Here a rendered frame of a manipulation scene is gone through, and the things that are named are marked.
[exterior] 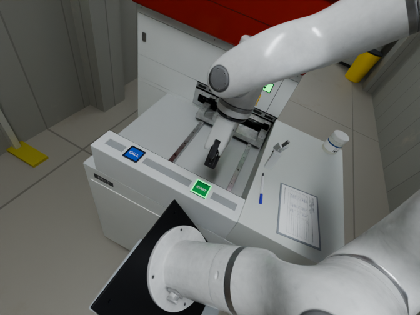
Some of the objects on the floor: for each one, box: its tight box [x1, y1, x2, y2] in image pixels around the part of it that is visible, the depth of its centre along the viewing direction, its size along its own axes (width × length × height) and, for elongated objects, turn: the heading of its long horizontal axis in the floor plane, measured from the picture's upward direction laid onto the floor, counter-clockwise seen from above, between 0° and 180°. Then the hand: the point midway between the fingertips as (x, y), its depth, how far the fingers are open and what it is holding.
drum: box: [345, 49, 383, 83], centre depth 429 cm, size 36×37×57 cm
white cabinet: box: [84, 143, 263, 251], centre depth 131 cm, size 64×96×82 cm, turn 55°
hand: (212, 160), depth 62 cm, fingers closed
